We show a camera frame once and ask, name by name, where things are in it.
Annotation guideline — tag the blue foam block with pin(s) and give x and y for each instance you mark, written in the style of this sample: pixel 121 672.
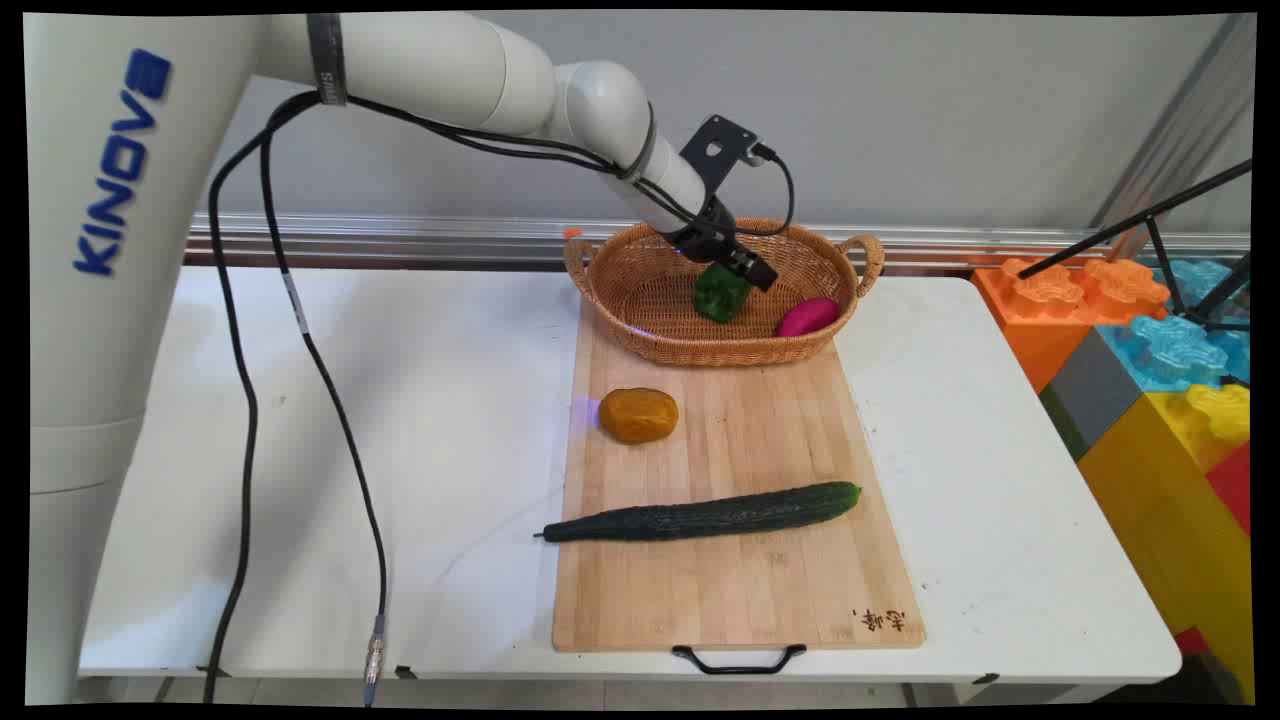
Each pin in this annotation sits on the blue foam block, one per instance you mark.
pixel 1170 345

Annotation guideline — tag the woven wicker basket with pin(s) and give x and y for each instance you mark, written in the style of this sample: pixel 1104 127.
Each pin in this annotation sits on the woven wicker basket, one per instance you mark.
pixel 650 300

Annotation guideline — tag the red foam block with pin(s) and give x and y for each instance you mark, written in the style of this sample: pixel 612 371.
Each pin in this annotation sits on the red foam block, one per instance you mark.
pixel 1233 485

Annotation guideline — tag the black tripod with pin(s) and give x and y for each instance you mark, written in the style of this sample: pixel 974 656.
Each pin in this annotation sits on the black tripod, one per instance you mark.
pixel 1160 215

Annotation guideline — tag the dark green cucumber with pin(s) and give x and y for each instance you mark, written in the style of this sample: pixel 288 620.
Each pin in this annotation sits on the dark green cucumber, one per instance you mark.
pixel 700 517

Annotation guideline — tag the green bell pepper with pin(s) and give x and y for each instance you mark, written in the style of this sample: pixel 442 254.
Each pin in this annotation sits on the green bell pepper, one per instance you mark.
pixel 721 294

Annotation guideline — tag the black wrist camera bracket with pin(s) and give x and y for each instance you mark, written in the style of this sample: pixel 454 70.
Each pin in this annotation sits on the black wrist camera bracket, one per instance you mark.
pixel 720 150

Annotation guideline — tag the aluminium rail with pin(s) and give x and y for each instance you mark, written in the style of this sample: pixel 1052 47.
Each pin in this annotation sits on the aluminium rail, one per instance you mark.
pixel 400 240

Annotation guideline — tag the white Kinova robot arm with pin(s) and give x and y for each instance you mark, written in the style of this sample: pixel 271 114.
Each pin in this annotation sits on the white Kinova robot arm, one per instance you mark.
pixel 120 300

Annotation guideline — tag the wooden cutting board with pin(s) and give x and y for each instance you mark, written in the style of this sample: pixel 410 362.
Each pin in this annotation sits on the wooden cutting board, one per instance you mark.
pixel 740 580

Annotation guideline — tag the orange foam block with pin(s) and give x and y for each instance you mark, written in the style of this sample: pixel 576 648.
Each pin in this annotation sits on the orange foam block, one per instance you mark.
pixel 1040 310

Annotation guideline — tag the yellow-brown potato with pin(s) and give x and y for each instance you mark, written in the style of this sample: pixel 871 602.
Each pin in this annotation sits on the yellow-brown potato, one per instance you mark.
pixel 638 415

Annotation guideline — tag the magenta toy vegetable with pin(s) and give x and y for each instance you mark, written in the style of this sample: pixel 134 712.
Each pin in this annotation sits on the magenta toy vegetable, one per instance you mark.
pixel 806 317

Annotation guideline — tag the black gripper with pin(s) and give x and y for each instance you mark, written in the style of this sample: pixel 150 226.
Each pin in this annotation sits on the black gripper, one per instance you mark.
pixel 708 236

